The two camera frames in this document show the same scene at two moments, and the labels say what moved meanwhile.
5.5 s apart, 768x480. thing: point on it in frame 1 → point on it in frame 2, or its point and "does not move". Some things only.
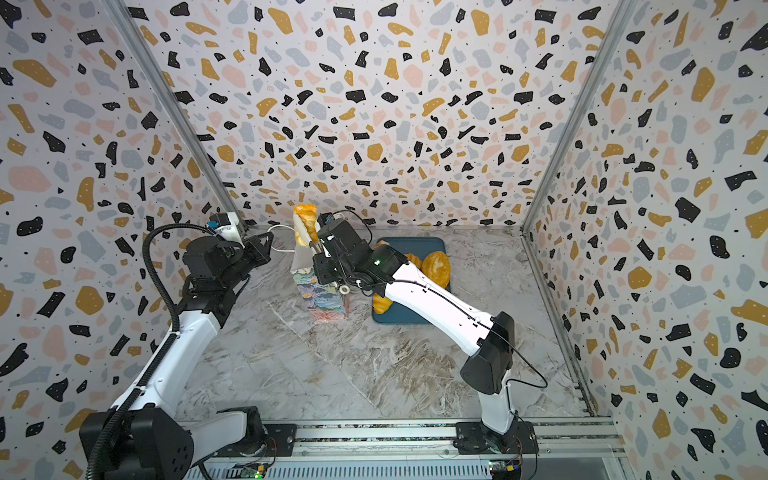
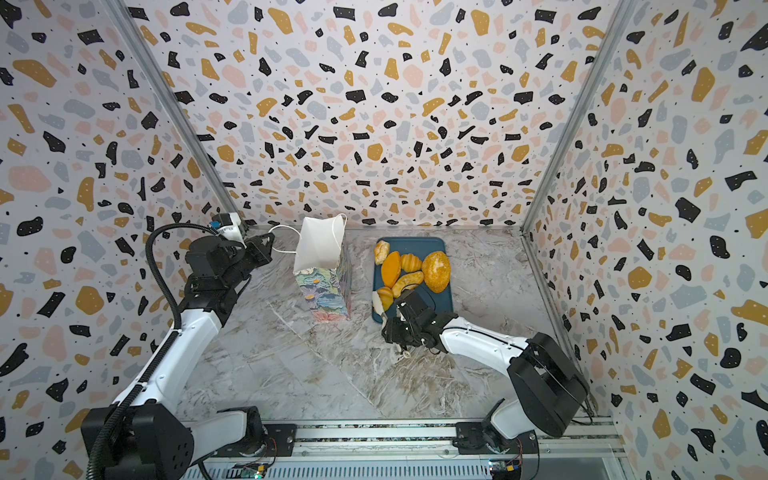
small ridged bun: (415, 259) does not move
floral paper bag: (325, 299) does not move
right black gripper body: (322, 252) → (405, 324)
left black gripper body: (241, 263) does not move
